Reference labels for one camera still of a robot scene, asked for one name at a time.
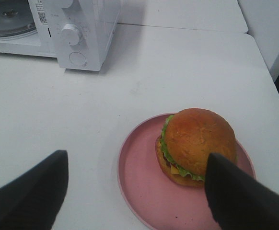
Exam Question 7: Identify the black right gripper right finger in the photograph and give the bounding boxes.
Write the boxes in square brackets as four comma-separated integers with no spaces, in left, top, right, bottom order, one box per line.
[205,153,279,230]

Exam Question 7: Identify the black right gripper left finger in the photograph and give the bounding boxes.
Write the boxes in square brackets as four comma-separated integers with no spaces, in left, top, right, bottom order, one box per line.
[0,150,69,230]

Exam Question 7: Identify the toy burger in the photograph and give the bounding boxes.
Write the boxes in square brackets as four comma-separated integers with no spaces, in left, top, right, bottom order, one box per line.
[155,108,237,187]

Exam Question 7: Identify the pink round plate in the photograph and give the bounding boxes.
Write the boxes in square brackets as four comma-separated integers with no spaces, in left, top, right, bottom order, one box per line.
[117,112,257,230]

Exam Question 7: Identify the round white door button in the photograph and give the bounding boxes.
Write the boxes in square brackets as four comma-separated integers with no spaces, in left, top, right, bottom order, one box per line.
[69,52,87,67]

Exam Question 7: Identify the white control knob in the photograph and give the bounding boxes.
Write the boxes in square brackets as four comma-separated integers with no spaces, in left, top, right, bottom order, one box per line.
[61,23,82,46]
[60,0,73,9]

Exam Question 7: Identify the white microwave oven body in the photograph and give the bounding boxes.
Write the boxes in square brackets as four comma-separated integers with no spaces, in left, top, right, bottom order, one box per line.
[0,0,121,71]

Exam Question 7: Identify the white warning label sticker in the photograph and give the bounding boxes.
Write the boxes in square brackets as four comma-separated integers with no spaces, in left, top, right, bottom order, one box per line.
[35,0,47,25]

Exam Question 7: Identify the glass microwave turntable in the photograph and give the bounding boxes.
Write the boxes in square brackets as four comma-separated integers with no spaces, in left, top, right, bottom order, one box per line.
[0,0,36,38]

